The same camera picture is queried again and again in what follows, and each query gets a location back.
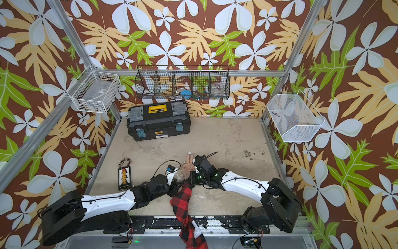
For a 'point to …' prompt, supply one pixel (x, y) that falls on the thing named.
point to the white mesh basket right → (295, 119)
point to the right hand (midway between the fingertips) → (186, 178)
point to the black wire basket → (183, 82)
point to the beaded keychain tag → (124, 175)
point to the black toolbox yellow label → (157, 120)
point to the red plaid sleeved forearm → (189, 232)
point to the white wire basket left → (94, 91)
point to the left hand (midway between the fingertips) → (181, 180)
